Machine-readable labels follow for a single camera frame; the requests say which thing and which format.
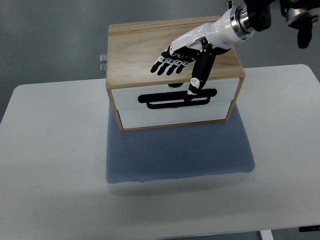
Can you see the silver metal clamp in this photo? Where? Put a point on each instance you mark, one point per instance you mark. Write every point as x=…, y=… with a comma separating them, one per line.
x=103, y=68
x=103, y=58

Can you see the wooden drawer cabinet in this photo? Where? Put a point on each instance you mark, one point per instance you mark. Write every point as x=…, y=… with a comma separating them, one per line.
x=132, y=50

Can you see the white drawer black handle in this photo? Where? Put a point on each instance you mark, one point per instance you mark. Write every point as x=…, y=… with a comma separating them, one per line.
x=154, y=95

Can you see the black table control panel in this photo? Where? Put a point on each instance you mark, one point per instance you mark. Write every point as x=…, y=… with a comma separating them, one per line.
x=312, y=228

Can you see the upper silver metal clamp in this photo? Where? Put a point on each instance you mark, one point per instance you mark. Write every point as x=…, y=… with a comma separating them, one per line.
x=103, y=58

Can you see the white table leg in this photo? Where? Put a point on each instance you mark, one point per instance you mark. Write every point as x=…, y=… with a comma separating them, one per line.
x=266, y=234

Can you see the blue grey mesh mat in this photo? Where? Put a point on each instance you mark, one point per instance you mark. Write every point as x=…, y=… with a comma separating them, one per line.
x=177, y=152

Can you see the lower silver metal clamp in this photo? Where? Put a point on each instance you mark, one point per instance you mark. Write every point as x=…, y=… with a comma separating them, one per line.
x=103, y=68

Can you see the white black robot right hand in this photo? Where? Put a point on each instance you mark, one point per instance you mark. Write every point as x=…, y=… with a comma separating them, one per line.
x=200, y=45

